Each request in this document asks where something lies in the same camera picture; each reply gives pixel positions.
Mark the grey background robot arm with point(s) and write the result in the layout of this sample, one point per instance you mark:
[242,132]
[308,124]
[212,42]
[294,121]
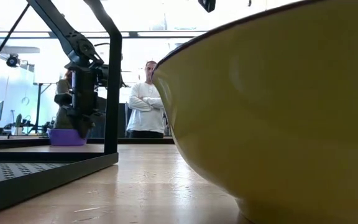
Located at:
[19,120]

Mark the black perforated dish rack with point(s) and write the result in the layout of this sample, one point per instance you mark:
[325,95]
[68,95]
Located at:
[42,183]

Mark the black cabinet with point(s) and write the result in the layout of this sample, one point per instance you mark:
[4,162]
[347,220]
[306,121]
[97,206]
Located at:
[123,121]

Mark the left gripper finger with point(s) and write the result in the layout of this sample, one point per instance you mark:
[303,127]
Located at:
[79,124]
[88,126]

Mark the black round spotlight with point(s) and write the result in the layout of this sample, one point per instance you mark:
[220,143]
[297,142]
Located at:
[12,60]

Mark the black aluminium frame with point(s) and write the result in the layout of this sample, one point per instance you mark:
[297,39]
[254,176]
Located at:
[148,140]

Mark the black pole stand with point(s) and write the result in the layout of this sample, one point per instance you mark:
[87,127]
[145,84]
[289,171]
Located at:
[38,109]

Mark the purple mini bowl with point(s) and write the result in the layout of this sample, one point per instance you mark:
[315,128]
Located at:
[64,138]

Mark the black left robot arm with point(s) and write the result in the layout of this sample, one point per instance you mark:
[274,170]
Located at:
[70,37]

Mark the yellow speckled ceramic bowl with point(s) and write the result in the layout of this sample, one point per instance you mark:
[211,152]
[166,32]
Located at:
[275,109]

